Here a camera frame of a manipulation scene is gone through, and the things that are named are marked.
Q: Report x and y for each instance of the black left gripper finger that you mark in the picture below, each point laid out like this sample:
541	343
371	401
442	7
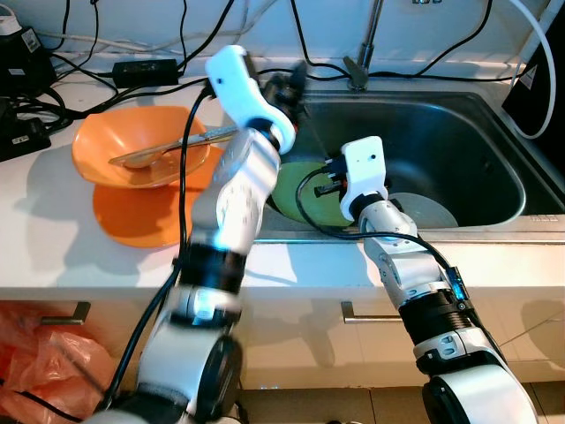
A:
303	72
290	76

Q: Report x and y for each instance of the green round plate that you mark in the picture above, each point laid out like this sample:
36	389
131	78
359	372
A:
287	194

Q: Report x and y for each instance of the wooden chopstick with silver end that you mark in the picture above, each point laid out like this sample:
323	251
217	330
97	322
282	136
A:
190	142
146	157

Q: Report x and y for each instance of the orange bowl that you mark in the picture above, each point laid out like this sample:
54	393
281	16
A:
115	132

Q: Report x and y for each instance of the orange round plate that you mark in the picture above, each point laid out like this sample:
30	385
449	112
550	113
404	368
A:
141	216

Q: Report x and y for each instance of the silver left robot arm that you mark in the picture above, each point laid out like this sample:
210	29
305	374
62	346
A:
238	194

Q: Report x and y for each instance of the white kitchen cabinet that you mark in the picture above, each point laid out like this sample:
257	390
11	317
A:
291	344

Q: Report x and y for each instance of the metal sink faucet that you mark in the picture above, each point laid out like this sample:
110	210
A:
357	72

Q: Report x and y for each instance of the stainless steel sink basin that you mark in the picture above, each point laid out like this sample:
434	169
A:
441	141

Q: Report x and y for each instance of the black power adapter brick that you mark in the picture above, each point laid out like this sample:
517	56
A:
146	71

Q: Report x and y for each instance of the black countertop appliance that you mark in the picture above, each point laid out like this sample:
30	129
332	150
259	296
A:
538	84

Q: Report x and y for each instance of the black charger box with label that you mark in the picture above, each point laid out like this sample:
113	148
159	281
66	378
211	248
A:
22	66

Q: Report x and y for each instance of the black power strip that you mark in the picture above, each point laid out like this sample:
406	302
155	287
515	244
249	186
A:
22	141

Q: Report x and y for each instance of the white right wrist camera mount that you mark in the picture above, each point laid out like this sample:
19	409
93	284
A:
364	168

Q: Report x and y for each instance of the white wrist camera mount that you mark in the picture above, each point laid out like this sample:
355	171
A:
238	84
364	168

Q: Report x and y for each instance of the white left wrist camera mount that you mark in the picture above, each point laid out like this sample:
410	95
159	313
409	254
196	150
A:
238	84

